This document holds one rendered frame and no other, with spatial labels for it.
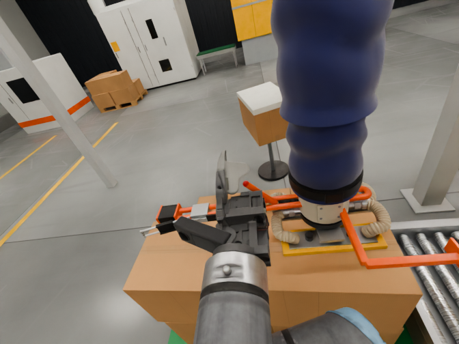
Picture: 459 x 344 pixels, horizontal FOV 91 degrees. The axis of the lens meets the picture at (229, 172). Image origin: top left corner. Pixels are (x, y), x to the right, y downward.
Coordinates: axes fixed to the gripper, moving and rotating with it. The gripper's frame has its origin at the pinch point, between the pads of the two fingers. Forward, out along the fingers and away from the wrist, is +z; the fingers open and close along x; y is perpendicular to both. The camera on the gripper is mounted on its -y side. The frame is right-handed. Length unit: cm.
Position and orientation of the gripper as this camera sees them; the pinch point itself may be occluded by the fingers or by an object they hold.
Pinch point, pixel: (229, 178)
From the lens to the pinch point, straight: 49.6
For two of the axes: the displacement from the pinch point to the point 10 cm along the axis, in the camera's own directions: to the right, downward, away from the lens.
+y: 9.7, -1.4, -1.8
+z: 0.6, -6.3, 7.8
